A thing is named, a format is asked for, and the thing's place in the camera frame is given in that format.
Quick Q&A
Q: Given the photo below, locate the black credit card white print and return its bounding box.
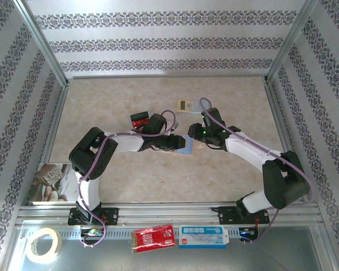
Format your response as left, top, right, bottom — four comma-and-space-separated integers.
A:
129, 112, 150, 121

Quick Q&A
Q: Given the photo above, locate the beige and grey calculator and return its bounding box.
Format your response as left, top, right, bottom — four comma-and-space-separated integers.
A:
177, 99, 210, 114

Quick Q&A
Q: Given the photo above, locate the blue and white package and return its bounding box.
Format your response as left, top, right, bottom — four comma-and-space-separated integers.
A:
178, 225, 229, 250

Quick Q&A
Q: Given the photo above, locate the red cardboard box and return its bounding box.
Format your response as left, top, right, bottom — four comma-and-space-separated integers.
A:
129, 224, 176, 253

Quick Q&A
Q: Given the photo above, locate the slotted metal strip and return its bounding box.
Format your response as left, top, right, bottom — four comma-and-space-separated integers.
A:
56, 228, 258, 241

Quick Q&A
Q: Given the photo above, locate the small circuit board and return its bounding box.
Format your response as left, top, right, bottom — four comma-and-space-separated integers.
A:
80, 228, 105, 238
238, 228, 259, 239

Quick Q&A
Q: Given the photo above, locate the printed photo sheet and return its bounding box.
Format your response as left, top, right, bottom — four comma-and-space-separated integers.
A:
31, 163, 74, 203

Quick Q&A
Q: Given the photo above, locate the grey metal shelf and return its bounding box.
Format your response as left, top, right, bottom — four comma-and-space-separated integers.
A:
2, 221, 338, 271

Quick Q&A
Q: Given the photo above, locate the masking tape roll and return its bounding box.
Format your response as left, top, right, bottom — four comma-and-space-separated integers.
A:
25, 227, 63, 265

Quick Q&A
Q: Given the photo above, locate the aluminium table end rail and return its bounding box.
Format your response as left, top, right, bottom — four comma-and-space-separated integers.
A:
66, 73, 268, 80

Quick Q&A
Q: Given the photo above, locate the purple cable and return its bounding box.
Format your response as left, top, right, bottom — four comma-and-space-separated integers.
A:
199, 97, 318, 246
77, 110, 178, 248

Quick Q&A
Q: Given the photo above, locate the aluminium table side rail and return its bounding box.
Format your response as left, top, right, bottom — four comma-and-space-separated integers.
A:
263, 80, 311, 203
41, 83, 70, 166

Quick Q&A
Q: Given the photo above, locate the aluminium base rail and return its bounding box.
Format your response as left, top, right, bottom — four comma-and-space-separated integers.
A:
18, 202, 323, 226

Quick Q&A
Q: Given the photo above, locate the aluminium frame post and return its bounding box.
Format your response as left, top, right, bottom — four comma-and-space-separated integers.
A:
265, 0, 320, 84
12, 0, 70, 85

